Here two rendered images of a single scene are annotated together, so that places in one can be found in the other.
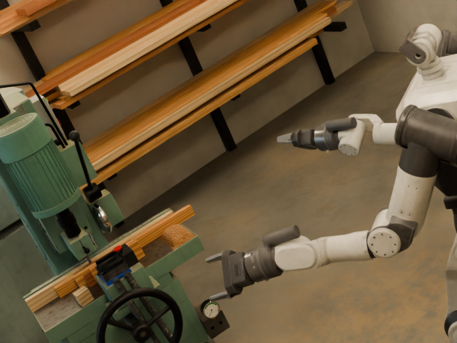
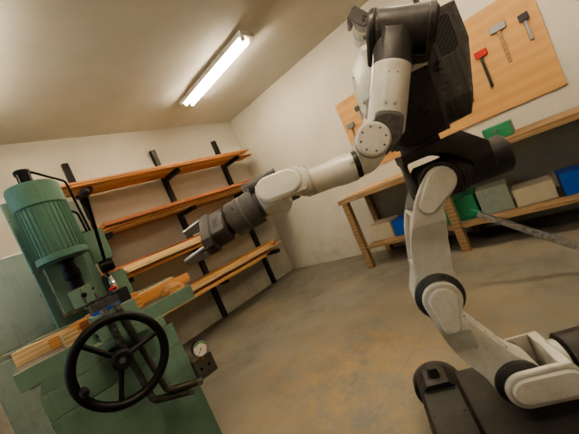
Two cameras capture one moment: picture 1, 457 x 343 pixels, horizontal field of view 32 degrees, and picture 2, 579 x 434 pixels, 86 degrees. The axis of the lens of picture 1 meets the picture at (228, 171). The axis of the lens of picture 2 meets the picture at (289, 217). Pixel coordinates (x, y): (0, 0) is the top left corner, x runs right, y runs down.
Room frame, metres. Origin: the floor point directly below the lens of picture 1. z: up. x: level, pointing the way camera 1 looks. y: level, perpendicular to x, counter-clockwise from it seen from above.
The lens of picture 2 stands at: (1.07, 0.20, 1.05)
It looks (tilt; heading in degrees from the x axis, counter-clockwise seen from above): 2 degrees down; 338
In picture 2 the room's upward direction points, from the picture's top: 23 degrees counter-clockwise
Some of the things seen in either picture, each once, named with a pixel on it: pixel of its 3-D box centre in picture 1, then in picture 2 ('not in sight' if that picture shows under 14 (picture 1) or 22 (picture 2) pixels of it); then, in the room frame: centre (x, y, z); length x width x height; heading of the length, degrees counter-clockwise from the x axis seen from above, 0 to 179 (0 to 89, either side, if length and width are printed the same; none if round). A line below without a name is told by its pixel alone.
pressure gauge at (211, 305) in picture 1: (210, 309); (200, 350); (2.41, 0.26, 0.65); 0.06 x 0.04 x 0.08; 108
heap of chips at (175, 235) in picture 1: (175, 233); (171, 287); (2.54, 0.26, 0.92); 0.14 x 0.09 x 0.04; 18
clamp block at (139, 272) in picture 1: (124, 281); (115, 319); (2.36, 0.46, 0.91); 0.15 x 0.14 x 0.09; 108
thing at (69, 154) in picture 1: (76, 162); (97, 245); (2.78, 0.49, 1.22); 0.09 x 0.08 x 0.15; 18
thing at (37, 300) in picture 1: (103, 259); (106, 315); (2.56, 0.53, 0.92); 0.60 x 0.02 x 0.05; 108
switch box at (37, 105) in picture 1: (44, 117); (77, 218); (2.88, 0.53, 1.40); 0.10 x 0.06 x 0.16; 18
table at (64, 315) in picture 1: (122, 283); (116, 329); (2.44, 0.49, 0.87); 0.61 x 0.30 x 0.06; 108
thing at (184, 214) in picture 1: (126, 250); (128, 306); (2.57, 0.44, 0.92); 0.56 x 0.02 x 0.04; 108
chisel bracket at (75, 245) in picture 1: (79, 243); (83, 298); (2.55, 0.57, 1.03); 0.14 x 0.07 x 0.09; 18
